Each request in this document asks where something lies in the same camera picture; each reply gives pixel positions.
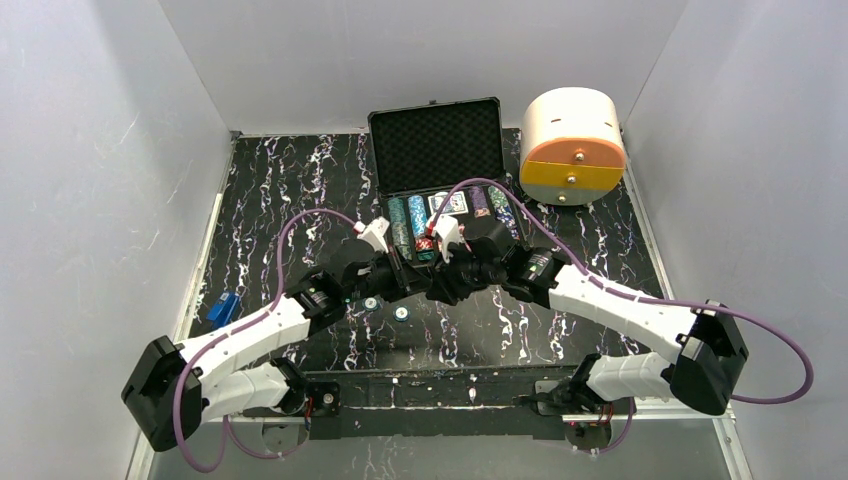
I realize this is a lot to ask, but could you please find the green poker chip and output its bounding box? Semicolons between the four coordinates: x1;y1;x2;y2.
362;297;381;311

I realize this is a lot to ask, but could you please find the teal poker chip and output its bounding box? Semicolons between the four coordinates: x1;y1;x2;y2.
393;306;410;322

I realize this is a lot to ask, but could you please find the blue playing card deck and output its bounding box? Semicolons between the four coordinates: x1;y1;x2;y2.
427;191;469;215

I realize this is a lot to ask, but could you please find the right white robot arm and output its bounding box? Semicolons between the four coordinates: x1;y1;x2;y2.
427;216;748;416

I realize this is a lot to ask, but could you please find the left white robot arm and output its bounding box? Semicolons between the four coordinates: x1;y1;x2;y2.
120;239;433;452

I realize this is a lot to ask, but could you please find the cyan red chip stack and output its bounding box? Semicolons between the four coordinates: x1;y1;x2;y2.
407;195;434;262

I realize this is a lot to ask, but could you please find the green blue white chip stack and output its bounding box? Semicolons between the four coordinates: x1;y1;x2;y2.
488;186;520;240

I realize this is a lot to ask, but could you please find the purple orange chip stack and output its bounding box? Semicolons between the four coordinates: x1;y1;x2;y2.
468;186;491;218

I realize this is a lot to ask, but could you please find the black poker chip case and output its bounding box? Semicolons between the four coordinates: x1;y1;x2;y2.
368;97;526;277

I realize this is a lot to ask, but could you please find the white round drawer cabinet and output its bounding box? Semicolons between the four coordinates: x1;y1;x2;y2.
519;87;627;206

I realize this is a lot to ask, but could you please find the blue stapler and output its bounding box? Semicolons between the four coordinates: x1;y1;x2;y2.
206;291;241;330

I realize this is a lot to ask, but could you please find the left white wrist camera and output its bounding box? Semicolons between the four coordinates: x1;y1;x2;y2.
355;217;390;253

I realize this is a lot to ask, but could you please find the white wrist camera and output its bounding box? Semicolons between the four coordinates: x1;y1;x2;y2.
355;217;390;253
433;216;465;263

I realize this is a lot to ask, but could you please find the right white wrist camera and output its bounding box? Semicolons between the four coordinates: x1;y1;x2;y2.
433;216;465;263

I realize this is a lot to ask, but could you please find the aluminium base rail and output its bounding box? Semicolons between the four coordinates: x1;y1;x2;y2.
135;360;737;458

